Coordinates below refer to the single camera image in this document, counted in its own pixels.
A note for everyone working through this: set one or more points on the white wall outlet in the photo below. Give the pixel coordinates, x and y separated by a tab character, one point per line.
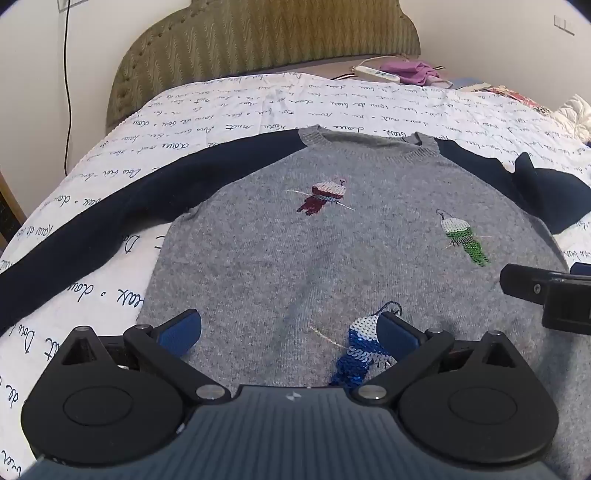
65	3

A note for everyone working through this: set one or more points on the olive padded headboard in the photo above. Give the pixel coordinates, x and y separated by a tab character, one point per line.
258	41

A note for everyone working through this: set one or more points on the purple cloth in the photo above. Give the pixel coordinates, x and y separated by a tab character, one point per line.
411	71

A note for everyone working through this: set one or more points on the white wall switch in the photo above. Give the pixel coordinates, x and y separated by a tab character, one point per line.
564	25

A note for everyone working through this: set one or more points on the brown wooden frame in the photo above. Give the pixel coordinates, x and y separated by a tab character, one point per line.
11	203

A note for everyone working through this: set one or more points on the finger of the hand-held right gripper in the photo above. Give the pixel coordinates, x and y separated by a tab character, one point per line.
582	268
521	281

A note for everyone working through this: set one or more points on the white quilted blanket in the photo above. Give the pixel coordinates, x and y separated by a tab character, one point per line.
577	115

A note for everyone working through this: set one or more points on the white script-printed bed sheet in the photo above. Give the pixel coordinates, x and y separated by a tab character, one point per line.
221	101

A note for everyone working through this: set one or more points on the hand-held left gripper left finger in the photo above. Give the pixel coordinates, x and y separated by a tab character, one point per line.
181	331

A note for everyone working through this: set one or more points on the grey sweater with navy sleeves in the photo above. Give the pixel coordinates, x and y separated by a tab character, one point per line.
295	258

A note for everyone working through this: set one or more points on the white power strip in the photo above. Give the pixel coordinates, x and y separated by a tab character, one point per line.
376	74

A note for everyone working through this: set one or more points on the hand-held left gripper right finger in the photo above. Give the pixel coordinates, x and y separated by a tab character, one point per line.
396	334

